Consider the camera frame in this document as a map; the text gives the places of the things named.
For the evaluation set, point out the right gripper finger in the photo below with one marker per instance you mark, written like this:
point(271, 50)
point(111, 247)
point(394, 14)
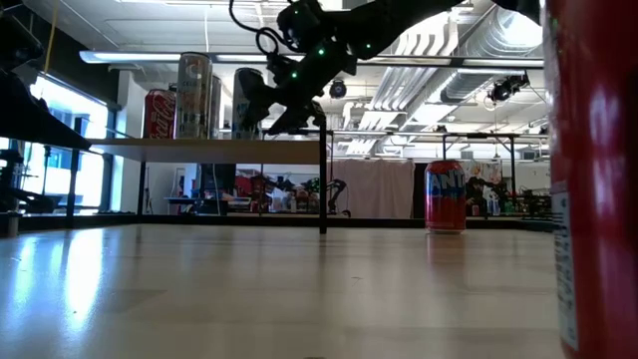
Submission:
point(259, 100)
point(301, 117)

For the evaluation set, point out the Celsius Arctic Vibe can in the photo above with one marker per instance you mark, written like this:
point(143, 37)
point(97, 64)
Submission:
point(239, 114)

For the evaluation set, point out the Celsius Tropical Vibe can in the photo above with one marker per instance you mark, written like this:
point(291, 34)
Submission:
point(193, 100)

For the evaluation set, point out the red Coca-Cola can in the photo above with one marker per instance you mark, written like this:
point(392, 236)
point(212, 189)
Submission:
point(598, 199)
point(159, 114)

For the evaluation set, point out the red Fanta can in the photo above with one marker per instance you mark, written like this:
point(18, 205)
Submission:
point(445, 199)

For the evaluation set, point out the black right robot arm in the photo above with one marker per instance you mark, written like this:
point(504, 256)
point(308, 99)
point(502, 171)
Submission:
point(399, 25)

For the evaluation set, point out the wooden shelf black metal legs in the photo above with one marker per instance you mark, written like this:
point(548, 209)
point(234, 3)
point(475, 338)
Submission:
point(209, 151)

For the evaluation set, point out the black cabinet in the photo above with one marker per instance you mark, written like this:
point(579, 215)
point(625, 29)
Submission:
point(219, 179)

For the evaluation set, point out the white curtain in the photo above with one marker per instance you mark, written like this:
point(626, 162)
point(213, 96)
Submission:
point(374, 189)

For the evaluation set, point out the long white light bar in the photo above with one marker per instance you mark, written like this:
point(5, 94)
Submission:
point(149, 56)

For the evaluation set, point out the bright window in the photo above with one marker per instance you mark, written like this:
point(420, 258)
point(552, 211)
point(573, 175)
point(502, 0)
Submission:
point(92, 124)

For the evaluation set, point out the black metal rack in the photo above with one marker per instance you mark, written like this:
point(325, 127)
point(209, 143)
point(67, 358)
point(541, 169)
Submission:
point(478, 135)

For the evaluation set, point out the black spotlight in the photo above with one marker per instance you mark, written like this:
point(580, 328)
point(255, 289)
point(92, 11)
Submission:
point(508, 87)

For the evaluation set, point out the colourful art poster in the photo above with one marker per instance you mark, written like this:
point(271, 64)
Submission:
point(486, 174)

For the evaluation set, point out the black stand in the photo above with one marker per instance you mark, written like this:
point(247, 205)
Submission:
point(7, 174)

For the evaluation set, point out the black dome camera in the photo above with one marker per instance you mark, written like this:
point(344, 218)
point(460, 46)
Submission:
point(338, 89)

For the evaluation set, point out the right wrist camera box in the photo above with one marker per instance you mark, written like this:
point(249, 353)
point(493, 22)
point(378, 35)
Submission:
point(301, 25)

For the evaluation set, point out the black metal rig frame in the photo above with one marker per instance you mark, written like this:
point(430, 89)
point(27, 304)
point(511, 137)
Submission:
point(379, 222)

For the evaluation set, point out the silver ventilation duct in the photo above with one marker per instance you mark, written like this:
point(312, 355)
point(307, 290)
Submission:
point(498, 45)

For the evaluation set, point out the grey post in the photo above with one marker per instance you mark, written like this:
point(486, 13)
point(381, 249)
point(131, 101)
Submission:
point(12, 224)

